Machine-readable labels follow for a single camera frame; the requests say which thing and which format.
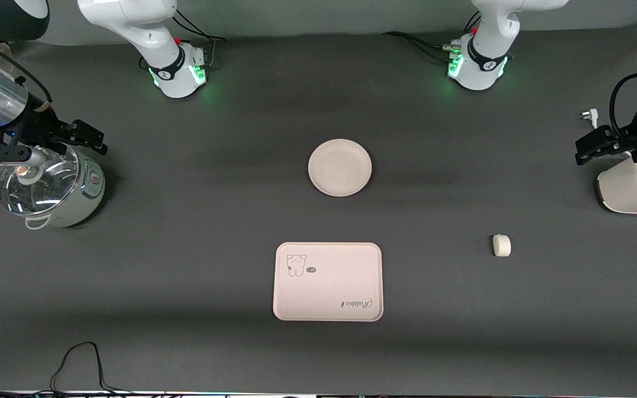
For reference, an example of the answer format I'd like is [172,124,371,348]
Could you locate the glass rice cooker lid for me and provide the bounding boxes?
[0,145,80,216]

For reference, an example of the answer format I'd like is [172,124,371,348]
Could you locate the black looped table cable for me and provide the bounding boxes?
[49,342,131,395]

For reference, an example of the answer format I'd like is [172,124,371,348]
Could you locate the black right arm base cables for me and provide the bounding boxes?
[172,10,226,70]

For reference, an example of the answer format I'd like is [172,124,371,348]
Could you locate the white toaster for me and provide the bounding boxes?
[595,152,637,214]

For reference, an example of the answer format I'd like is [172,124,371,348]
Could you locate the round cream plate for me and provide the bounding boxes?
[308,139,373,197]

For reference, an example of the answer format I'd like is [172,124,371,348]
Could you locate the cream tray with rabbit print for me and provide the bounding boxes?
[273,242,384,322]

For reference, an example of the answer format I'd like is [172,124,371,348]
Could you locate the black left arm base cables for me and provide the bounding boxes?
[382,11,482,62]

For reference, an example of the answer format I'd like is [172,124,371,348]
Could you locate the black arm base cables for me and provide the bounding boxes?
[172,10,226,70]
[382,11,482,62]

